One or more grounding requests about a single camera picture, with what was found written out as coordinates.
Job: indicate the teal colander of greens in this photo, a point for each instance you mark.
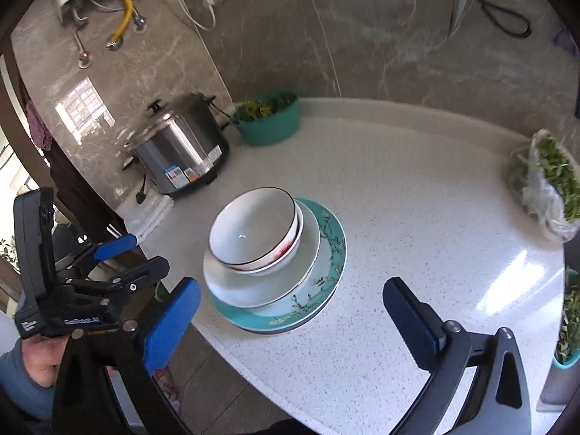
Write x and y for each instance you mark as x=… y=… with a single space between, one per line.
x=568 y=353

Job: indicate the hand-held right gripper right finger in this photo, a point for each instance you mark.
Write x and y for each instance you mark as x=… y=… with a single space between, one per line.
x=408 y=326

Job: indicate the steel rice cooker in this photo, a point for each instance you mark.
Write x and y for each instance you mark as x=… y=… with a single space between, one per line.
x=181 y=149

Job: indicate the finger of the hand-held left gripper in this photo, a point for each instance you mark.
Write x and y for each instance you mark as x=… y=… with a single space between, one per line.
x=115 y=247
x=136 y=274

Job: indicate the folded white cloth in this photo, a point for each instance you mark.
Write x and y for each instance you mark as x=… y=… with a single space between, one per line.
x=149 y=217

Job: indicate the large white bowl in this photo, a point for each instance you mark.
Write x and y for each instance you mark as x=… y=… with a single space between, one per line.
x=253 y=287

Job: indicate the person's left hand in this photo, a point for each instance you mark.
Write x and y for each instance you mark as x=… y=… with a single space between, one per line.
x=40 y=358

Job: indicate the teal basin of greens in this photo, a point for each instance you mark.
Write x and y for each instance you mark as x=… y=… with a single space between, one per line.
x=269 y=124

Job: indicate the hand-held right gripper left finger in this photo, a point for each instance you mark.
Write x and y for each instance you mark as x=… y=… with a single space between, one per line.
x=174 y=326

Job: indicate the plastic bag of greens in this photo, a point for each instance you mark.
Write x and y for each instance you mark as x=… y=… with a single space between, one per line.
x=539 y=190

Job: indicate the person's left forearm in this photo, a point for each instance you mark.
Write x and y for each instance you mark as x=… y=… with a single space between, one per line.
x=18 y=385

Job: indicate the small plain white bowl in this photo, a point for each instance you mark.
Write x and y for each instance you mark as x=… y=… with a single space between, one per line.
x=251 y=226

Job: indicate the purple peeler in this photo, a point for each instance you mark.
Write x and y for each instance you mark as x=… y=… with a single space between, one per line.
x=566 y=40

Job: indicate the pink hanging cloth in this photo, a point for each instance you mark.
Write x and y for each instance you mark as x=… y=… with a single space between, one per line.
x=38 y=127

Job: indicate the teal floral deep plate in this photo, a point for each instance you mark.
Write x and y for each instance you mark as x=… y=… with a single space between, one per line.
x=328 y=253

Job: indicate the printed white bowl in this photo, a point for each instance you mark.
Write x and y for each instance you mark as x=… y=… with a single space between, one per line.
x=285 y=250

